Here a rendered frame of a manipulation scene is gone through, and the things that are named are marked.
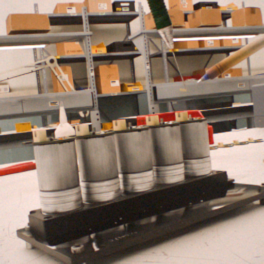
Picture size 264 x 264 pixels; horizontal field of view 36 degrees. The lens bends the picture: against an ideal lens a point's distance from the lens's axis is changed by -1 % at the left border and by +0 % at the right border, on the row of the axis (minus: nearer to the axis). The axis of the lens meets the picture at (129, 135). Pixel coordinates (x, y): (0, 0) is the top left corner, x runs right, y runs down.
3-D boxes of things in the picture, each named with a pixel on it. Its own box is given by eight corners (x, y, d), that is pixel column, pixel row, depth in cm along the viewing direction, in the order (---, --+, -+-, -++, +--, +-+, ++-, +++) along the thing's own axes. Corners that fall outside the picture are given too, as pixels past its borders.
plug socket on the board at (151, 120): (162, 124, 28) (161, 114, 28) (152, 126, 27) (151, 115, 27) (154, 125, 29) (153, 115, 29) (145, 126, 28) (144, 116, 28)
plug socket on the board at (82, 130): (93, 134, 25) (92, 123, 25) (81, 136, 24) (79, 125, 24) (86, 134, 25) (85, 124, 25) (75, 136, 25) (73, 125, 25)
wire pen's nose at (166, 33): (161, 52, 28) (153, 31, 27) (170, 47, 28) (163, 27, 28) (173, 49, 27) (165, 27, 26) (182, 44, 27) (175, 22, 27)
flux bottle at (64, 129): (80, 158, 68) (73, 99, 68) (75, 161, 65) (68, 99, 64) (61, 160, 69) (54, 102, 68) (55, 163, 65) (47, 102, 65)
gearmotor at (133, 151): (164, 200, 27) (155, 124, 27) (135, 209, 25) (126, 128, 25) (141, 196, 29) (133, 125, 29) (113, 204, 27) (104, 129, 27)
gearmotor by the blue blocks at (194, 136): (219, 183, 30) (213, 116, 30) (197, 190, 29) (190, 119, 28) (196, 181, 32) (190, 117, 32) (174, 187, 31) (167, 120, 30)
